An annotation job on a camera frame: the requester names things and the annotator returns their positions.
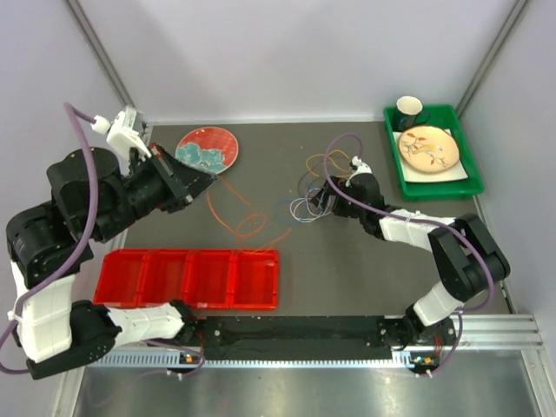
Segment red floral plate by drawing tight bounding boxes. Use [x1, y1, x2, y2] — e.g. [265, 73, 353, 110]
[175, 127, 239, 175]

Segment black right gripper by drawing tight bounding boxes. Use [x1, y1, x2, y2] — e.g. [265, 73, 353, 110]
[311, 175, 367, 219]

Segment beige bird plate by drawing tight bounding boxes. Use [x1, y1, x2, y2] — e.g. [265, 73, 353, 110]
[397, 125, 460, 174]

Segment white cable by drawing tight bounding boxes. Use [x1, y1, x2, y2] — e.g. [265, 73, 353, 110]
[289, 195, 331, 222]

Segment blue cable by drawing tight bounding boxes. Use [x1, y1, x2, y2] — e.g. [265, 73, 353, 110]
[275, 184, 325, 223]

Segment orange cable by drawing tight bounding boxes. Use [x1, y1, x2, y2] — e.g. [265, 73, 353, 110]
[206, 176, 293, 255]

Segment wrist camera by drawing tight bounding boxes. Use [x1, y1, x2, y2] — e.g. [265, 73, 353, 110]
[90, 106, 151, 160]
[350, 156, 373, 177]

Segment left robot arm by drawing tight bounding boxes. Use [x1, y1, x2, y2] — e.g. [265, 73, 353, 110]
[6, 144, 217, 380]

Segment red compartment tray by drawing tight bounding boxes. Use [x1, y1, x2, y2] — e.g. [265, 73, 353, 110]
[93, 249, 281, 310]

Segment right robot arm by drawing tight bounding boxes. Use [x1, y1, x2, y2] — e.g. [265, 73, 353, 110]
[310, 173, 511, 345]

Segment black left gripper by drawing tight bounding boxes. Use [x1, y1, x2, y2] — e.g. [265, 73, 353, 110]
[89, 142, 219, 245]

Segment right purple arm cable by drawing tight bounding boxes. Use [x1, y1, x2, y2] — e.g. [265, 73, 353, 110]
[324, 132, 496, 379]

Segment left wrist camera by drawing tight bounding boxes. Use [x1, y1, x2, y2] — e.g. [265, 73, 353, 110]
[90, 106, 151, 160]

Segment dark green mug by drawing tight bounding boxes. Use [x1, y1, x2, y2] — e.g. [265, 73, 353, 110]
[392, 96, 431, 132]

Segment brown cable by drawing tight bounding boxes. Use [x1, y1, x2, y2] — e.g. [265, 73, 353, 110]
[296, 171, 322, 196]

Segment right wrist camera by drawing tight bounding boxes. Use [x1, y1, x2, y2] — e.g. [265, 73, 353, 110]
[350, 156, 373, 177]

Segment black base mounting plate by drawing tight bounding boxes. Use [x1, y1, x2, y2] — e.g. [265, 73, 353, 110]
[147, 314, 457, 361]

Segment aluminium frame rail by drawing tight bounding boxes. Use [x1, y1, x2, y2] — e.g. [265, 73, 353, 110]
[54, 314, 555, 416]

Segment green plastic bin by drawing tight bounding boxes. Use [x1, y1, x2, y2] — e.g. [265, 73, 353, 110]
[383, 104, 485, 202]

